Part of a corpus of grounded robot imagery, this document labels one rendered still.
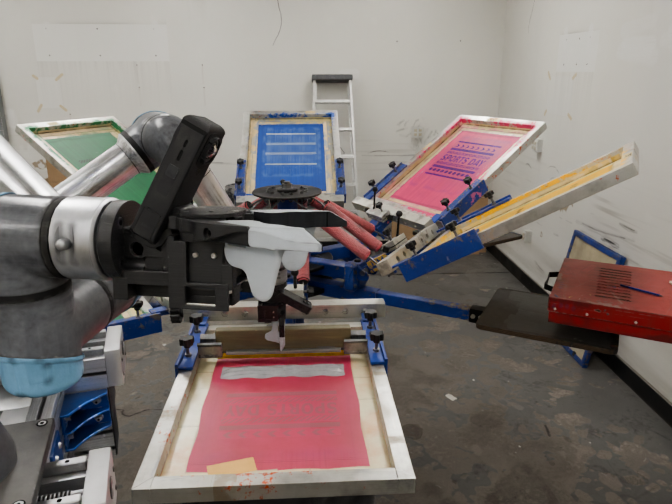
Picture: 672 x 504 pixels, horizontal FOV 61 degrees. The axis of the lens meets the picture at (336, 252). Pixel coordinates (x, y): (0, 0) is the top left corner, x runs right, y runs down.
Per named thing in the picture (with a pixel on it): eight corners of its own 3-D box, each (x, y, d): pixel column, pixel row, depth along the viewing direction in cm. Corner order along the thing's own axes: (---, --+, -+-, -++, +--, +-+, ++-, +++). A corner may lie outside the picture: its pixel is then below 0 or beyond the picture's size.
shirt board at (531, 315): (618, 326, 220) (621, 306, 217) (614, 373, 185) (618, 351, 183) (311, 273, 277) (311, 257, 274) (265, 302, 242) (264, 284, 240)
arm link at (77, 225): (94, 193, 55) (40, 199, 47) (139, 194, 55) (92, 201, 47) (98, 269, 57) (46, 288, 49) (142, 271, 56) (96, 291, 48)
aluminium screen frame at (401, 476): (415, 493, 121) (416, 478, 120) (132, 505, 118) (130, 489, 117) (371, 331, 196) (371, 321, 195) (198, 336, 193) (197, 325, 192)
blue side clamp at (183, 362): (194, 386, 164) (192, 364, 162) (176, 386, 164) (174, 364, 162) (209, 339, 193) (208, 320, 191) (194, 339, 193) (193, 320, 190)
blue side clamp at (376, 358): (387, 380, 167) (388, 358, 165) (370, 381, 167) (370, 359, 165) (374, 335, 196) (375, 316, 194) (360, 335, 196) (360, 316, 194)
